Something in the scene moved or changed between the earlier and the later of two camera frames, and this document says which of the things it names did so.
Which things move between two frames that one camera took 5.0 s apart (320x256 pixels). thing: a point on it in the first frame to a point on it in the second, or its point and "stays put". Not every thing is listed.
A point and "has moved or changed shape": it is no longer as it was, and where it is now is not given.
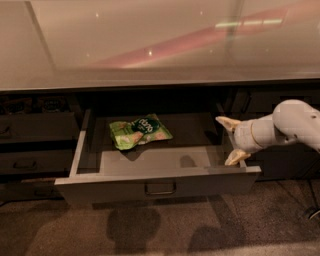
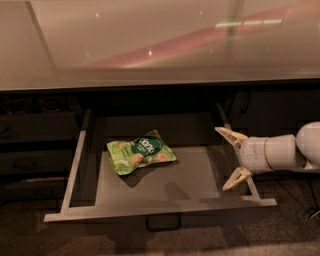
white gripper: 243,136 to 252,154
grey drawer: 152,155 has moved or changed shape
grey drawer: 36,161 stays put
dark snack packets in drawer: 24,105 stays put
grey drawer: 38,127 stays put
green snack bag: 132,133 to 144,150
